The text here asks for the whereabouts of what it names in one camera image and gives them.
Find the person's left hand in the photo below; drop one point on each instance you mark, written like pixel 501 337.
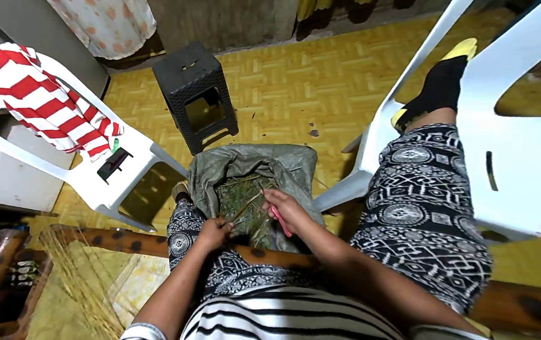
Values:
pixel 212 234

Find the person's right hand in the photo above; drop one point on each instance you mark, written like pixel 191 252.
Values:
pixel 289 209

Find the person's left fingers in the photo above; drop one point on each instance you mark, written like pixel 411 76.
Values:
pixel 225 225

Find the person's right fingers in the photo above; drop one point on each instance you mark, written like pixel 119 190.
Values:
pixel 271 197

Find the dry straw stalk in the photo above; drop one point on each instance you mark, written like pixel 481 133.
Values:
pixel 248 205

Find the person's left forearm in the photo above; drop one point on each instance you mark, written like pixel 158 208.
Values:
pixel 176 288

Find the person's right forearm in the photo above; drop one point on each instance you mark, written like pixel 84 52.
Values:
pixel 369 269

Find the pile of grass clippings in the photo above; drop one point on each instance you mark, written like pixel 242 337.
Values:
pixel 239 196

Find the grey woven sack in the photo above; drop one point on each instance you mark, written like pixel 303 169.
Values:
pixel 298 165

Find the brown bamboo bench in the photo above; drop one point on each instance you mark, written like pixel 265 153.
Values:
pixel 124 240

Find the yellow white patterned cloth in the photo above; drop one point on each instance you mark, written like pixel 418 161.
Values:
pixel 140 283

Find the white plastic chair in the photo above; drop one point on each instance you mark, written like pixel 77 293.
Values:
pixel 516 146
pixel 131 178

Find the person's body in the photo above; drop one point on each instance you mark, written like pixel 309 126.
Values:
pixel 289 314

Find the black smartphone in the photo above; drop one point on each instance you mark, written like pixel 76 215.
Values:
pixel 113 164

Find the black plastic stool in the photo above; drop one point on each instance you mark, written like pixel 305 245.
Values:
pixel 185 78

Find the person's legs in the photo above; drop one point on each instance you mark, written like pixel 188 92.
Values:
pixel 421 207

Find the bundle of dry straw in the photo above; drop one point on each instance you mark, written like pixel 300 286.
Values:
pixel 79 283

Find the yellow curtain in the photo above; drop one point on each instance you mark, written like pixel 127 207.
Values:
pixel 312 9

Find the red white striped cloth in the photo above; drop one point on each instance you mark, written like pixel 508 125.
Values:
pixel 53 106

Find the white box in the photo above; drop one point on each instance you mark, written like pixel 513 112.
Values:
pixel 20 170

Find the white curtain with orange spots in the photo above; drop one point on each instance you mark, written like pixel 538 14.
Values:
pixel 109 26

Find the grey cabinet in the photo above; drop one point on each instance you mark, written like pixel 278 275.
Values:
pixel 38 28

